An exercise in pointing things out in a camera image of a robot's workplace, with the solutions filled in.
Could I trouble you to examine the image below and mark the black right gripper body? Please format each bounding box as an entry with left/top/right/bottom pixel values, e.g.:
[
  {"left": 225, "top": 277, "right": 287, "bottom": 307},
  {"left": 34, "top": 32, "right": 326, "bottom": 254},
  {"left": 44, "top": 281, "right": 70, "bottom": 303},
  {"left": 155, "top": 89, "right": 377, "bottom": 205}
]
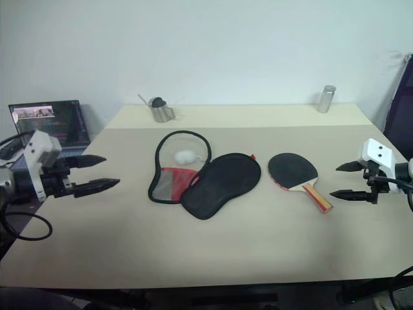
[{"left": 362, "top": 161, "right": 391, "bottom": 206}]

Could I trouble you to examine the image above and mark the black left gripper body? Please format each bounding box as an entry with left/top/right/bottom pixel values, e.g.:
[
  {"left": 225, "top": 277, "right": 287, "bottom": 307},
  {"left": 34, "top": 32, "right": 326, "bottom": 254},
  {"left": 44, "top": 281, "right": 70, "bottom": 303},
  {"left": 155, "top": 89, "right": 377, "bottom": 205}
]
[{"left": 40, "top": 157, "right": 78, "bottom": 199}]

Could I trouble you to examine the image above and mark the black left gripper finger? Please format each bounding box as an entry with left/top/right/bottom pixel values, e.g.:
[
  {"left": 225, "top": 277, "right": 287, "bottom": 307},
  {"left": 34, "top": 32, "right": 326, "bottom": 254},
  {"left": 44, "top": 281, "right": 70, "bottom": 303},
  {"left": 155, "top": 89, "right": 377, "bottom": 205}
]
[
  {"left": 68, "top": 154, "right": 108, "bottom": 169},
  {"left": 73, "top": 178, "right": 121, "bottom": 199}
]

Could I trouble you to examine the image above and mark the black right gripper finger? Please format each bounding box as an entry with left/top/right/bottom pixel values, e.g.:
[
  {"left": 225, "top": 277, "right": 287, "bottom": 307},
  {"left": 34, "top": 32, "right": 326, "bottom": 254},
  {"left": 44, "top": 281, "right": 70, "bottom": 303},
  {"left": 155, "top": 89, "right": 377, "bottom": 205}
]
[
  {"left": 329, "top": 189, "right": 369, "bottom": 202},
  {"left": 335, "top": 160, "right": 367, "bottom": 172}
]

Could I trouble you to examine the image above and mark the black rubber table tennis paddle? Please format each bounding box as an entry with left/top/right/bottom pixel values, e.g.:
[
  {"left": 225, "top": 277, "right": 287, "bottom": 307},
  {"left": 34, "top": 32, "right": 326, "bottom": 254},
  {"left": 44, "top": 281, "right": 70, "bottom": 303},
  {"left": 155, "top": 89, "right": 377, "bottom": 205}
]
[{"left": 267, "top": 152, "right": 334, "bottom": 214}]

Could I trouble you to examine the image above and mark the white ping pong ball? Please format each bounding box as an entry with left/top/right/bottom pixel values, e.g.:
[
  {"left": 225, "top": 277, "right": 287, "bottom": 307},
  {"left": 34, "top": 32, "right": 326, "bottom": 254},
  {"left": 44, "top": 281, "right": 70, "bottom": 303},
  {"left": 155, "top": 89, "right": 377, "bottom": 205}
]
[{"left": 174, "top": 149, "right": 199, "bottom": 165}]

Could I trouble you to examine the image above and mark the black red paddle case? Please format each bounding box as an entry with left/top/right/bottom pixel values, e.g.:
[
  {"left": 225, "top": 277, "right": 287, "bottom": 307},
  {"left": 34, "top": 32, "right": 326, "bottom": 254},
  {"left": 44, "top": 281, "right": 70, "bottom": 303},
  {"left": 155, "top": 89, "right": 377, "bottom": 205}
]
[{"left": 147, "top": 130, "right": 263, "bottom": 222}]

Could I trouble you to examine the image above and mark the open laptop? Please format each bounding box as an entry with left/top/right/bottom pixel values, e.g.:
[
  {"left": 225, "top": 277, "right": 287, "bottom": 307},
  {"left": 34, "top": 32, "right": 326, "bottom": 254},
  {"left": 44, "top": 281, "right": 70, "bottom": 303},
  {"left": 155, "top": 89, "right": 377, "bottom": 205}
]
[{"left": 7, "top": 99, "right": 94, "bottom": 172}]

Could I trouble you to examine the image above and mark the steel cylinder canister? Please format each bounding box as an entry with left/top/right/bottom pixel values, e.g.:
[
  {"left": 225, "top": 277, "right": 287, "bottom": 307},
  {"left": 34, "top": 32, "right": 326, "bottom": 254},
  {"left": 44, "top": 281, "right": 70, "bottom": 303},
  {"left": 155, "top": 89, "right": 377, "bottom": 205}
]
[{"left": 316, "top": 84, "right": 337, "bottom": 114}]

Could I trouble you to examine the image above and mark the black chair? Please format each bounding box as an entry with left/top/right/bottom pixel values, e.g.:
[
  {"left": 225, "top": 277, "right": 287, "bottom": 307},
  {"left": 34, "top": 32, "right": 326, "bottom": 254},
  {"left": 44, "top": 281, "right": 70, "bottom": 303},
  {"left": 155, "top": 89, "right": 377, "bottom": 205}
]
[{"left": 381, "top": 52, "right": 413, "bottom": 162}]

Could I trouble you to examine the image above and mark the steel pitcher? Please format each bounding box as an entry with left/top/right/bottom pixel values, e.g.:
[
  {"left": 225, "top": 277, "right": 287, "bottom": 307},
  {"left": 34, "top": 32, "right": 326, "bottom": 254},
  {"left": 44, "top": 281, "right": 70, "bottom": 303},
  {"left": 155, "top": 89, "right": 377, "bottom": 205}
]
[{"left": 148, "top": 98, "right": 177, "bottom": 124}]

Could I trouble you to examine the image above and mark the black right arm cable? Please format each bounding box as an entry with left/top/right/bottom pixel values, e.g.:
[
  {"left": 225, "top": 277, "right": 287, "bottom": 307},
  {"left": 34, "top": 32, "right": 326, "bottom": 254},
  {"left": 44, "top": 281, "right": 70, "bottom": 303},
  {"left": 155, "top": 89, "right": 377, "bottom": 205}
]
[{"left": 370, "top": 175, "right": 413, "bottom": 196}]

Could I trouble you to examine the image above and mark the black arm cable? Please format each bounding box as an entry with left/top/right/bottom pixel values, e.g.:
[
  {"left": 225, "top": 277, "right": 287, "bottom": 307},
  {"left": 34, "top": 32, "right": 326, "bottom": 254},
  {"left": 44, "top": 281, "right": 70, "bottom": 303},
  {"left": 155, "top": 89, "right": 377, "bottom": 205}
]
[
  {"left": 370, "top": 175, "right": 413, "bottom": 196},
  {"left": 0, "top": 131, "right": 54, "bottom": 242}
]

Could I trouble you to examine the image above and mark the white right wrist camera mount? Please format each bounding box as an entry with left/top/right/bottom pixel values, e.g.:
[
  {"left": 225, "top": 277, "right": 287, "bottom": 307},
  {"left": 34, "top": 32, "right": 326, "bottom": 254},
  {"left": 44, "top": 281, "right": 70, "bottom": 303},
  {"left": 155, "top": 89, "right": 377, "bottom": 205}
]
[{"left": 359, "top": 138, "right": 408, "bottom": 194}]

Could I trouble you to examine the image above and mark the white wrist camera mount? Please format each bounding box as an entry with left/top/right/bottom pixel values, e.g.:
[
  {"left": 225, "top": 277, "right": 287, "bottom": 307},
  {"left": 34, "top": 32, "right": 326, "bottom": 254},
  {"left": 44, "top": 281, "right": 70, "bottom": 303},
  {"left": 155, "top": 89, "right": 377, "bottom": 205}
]
[
  {"left": 359, "top": 138, "right": 408, "bottom": 194},
  {"left": 23, "top": 129, "right": 63, "bottom": 203}
]

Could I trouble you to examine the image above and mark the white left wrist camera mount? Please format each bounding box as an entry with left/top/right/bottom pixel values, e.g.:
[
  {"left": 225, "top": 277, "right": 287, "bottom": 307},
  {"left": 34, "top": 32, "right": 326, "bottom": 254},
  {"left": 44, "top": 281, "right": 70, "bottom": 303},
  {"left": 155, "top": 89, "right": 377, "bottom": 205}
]
[{"left": 23, "top": 129, "right": 63, "bottom": 203}]

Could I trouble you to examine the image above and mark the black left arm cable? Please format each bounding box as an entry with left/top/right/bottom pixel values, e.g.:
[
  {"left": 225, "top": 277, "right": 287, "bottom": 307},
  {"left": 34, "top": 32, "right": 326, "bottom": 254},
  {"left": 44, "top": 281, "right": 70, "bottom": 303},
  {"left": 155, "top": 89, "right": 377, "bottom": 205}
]
[{"left": 0, "top": 131, "right": 54, "bottom": 242}]

